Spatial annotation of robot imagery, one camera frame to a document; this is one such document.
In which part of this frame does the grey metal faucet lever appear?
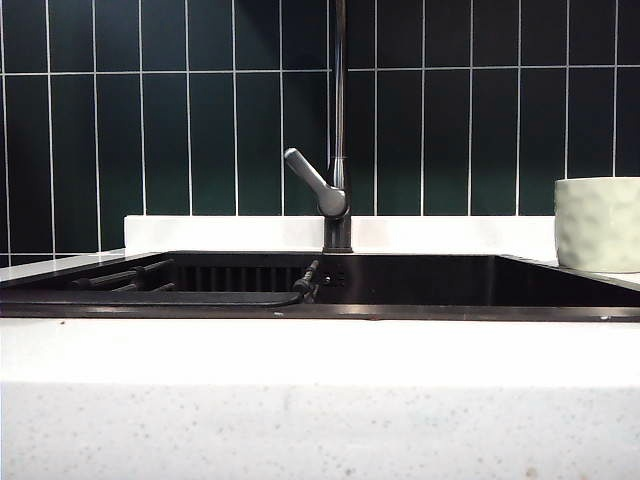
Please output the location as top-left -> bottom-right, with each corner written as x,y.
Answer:
282,147 -> 350,219

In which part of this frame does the pale green dimpled ceramic mug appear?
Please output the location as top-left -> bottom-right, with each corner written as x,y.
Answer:
553,176 -> 640,274

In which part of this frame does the black jointed sink rod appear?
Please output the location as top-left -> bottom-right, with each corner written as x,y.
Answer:
292,258 -> 321,304

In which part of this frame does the black kitchen sink basin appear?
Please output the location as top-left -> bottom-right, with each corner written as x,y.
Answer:
0,249 -> 640,321

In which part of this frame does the dark metal faucet column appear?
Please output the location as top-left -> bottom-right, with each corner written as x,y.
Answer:
322,0 -> 355,253

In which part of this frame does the black sink drain tray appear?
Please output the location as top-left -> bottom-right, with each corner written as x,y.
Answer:
0,288 -> 301,308

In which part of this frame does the short black rack rod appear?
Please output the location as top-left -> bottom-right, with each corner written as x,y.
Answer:
112,281 -> 177,294

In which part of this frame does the long black rack rod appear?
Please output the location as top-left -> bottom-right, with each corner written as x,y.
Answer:
69,263 -> 147,290

